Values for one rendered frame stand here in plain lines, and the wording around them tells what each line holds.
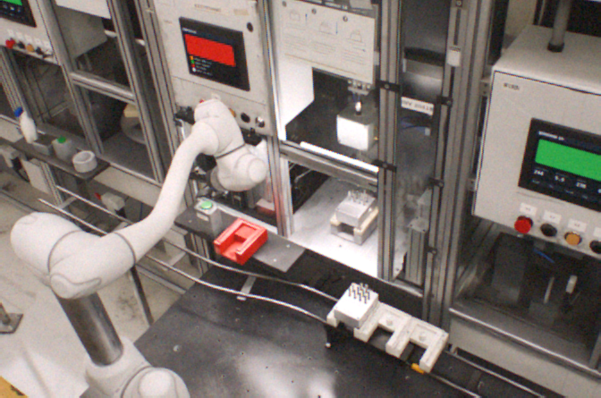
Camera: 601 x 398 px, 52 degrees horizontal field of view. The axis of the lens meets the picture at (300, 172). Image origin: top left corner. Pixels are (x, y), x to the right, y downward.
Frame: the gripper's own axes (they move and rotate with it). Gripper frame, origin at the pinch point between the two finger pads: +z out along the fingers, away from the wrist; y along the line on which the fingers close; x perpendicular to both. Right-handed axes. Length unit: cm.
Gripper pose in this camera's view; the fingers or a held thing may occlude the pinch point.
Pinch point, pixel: (191, 185)
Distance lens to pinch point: 216.1
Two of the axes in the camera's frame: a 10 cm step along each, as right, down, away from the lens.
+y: -6.8, -6.1, -4.2
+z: -6.0, 1.3, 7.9
